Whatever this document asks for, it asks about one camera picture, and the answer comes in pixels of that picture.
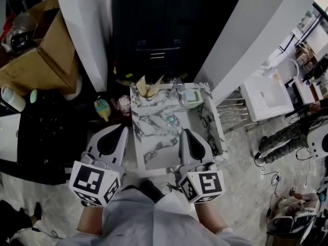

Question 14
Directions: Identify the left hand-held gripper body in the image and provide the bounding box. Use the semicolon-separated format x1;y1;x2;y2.
68;151;126;207

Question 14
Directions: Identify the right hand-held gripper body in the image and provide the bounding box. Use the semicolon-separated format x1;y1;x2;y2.
175;162;226;204

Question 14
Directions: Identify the white cup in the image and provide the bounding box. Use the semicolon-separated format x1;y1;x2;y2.
137;85;161;102

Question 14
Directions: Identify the tan paper piece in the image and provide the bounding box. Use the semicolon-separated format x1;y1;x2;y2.
135;75;147;97
148;75;165;97

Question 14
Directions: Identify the person's right forearm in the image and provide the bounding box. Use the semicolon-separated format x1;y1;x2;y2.
193;201;229;234

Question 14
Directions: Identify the person's left forearm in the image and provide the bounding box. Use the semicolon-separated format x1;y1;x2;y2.
76;205;105;235

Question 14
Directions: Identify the yellow and blue toy bottle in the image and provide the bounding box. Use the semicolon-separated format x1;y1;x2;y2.
94;95;111;122

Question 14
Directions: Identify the marble sink vanity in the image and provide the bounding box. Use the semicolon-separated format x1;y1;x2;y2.
129;82;229;178

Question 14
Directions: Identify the black counter cabinet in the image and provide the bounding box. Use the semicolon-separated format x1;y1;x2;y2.
0;88;90;186

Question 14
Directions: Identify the chrome rack stand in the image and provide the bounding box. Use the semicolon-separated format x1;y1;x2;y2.
216;96;258;134

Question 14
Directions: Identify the pink toy bottle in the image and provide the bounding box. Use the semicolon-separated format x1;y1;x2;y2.
117;95;132;116

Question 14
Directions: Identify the person's black shoe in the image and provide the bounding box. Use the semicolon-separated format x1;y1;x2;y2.
139;179;165;204

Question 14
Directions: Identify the white and green soap dish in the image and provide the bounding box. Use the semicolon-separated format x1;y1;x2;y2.
184;89;202;105

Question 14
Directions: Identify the chrome faucet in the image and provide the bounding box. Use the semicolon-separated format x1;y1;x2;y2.
171;77;189;107

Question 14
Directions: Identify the person's grey shirt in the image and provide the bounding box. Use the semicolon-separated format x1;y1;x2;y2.
55;184;254;246

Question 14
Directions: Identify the white square sink basin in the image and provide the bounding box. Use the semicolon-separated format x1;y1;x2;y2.
239;69;295;122

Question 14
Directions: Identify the white inset basin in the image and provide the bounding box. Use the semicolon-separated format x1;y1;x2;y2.
0;113;21;162

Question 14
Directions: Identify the white plastic jug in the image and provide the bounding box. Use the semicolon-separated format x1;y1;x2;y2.
1;84;27;112

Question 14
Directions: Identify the large cardboard box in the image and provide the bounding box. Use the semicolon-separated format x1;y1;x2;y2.
0;0;80;97

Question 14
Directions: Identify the white round backpack unit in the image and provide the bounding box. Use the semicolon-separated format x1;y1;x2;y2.
306;126;328;160

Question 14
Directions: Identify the white table with black legs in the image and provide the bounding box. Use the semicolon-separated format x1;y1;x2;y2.
293;79;323;106

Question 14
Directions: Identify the white curved faucet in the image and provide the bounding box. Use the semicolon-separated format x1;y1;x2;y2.
288;57;301;79

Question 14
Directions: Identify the tall black cabinet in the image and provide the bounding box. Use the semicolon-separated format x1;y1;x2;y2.
106;0;244;83

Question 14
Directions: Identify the crumpled clear plastic bag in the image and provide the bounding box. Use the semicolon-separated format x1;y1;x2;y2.
1;10;39;53

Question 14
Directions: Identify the white floor cable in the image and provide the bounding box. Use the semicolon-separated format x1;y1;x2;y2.
232;183;274;232

